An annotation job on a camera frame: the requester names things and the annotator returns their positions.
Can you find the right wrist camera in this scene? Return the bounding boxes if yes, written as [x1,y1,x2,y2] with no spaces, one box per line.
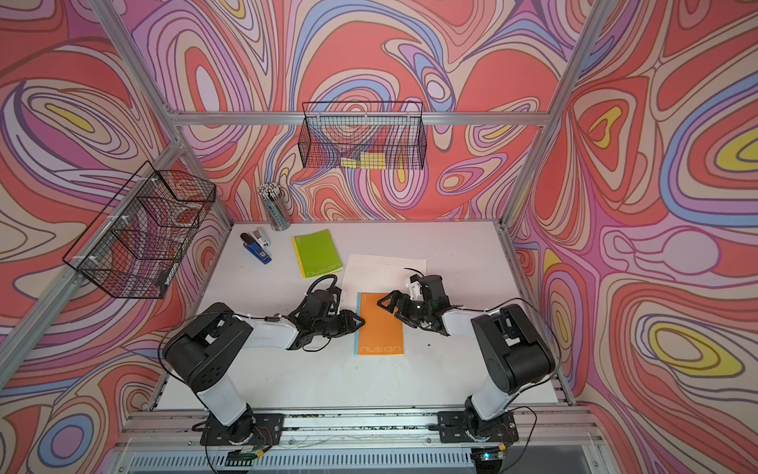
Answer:
[407,274,428,301]

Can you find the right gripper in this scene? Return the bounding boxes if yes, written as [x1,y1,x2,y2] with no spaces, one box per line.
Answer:
[378,291,432,328]

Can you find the mesh pencil cup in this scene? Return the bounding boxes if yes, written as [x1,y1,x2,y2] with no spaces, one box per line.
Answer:
[258,183,291,231]

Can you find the blue stapler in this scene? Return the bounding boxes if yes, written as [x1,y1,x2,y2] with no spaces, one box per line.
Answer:
[240,232,272,265]

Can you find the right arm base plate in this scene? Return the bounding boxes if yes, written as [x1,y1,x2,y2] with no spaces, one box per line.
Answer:
[428,410,519,446]

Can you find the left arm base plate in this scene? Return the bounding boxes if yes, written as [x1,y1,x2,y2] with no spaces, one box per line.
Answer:
[201,413,284,446]

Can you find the yellow sticky notes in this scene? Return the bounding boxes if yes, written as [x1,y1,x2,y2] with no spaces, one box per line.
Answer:
[340,152,387,170]

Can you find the orange cover notebook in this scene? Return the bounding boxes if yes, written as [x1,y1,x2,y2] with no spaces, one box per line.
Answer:
[355,292,405,357]

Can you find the left wire basket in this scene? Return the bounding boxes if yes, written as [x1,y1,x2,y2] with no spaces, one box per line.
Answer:
[61,162,216,299]

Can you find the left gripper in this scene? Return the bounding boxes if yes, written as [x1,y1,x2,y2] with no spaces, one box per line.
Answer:
[312,310,367,340]

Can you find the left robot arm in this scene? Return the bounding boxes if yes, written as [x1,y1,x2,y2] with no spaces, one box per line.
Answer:
[159,275,365,446]

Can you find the back wire basket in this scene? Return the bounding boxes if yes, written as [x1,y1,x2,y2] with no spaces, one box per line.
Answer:
[297,100,428,170]

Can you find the small white eraser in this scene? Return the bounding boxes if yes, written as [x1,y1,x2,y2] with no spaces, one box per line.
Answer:
[253,227,270,248]

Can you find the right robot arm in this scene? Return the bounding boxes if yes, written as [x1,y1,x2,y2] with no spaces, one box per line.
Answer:
[377,274,558,444]

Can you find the wire basket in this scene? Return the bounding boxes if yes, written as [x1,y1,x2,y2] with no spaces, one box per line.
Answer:
[297,100,428,170]
[61,162,216,299]

